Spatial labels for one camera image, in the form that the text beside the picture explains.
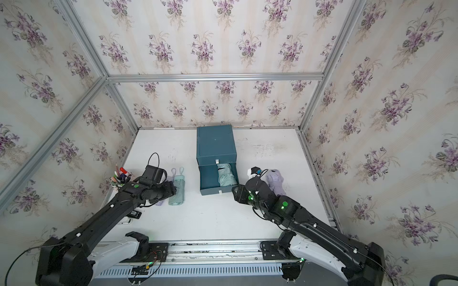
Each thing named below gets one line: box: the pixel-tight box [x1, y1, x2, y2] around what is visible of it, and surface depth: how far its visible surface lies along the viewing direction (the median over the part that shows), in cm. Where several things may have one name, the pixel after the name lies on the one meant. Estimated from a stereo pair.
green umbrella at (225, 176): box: [217, 163, 237, 187], surface depth 85 cm
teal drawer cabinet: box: [196, 124, 239, 180], surface depth 87 cm
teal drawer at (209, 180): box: [199, 162, 240, 196], surface depth 83 cm
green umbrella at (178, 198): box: [168, 166, 186, 206], surface depth 90 cm
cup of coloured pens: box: [110, 163, 132, 188], surface depth 86 cm
